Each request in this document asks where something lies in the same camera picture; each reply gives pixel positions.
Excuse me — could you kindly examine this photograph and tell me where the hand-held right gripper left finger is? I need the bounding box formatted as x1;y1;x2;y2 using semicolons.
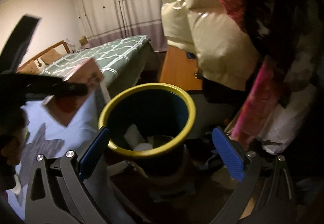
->
25;126;132;224

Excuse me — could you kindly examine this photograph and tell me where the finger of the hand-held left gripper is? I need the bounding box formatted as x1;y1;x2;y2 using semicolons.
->
0;72;89;99
0;15;42;74

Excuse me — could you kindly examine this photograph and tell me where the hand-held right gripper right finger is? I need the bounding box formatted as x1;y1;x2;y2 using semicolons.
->
210;126;296;224

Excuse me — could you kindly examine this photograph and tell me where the pink cardboard box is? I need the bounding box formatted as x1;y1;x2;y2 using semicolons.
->
42;58;111;127

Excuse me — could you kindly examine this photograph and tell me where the dark trash bin yellow rim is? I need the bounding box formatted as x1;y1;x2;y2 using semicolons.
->
98;83;196;184

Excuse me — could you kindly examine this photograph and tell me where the brown pillow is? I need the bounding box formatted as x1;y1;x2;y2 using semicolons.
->
33;49;64;70

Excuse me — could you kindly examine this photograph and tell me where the blue star-print blanket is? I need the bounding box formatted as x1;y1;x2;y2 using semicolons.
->
6;82;134;224

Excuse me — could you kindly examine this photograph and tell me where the wooden headboard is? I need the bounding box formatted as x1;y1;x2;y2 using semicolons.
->
16;40;71;74

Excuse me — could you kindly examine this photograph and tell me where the pink patterned cloth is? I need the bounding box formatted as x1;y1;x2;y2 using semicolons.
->
231;62;279;143

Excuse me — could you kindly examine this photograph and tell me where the bed with green plaid cover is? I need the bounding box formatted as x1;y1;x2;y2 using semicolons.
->
38;34;152;88

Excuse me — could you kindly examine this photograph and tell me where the white padded garment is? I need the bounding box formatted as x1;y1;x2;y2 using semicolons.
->
261;62;319;155

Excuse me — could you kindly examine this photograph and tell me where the wooden cabinet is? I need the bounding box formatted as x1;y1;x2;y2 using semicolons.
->
158;45;205;91

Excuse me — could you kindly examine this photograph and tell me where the cream puffer jacket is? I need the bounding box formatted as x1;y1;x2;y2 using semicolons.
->
154;0;261;91

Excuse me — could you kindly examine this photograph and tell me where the dark patterned garment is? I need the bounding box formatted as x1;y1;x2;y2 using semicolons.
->
243;0;324;103

